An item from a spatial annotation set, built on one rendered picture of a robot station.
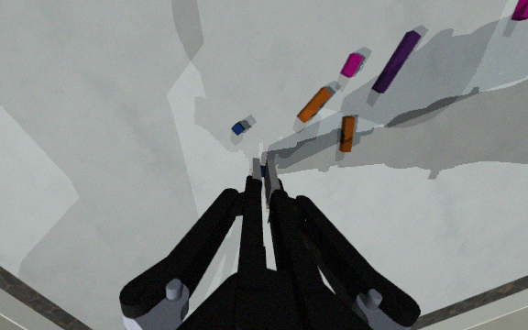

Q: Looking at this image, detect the orange rod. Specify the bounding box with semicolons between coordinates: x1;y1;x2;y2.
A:
339;116;355;152
297;87;331;124

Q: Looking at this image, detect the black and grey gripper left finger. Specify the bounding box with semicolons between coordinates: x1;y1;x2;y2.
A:
119;158;270;330

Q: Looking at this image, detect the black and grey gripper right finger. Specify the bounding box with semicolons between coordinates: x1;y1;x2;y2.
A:
263;159;421;330

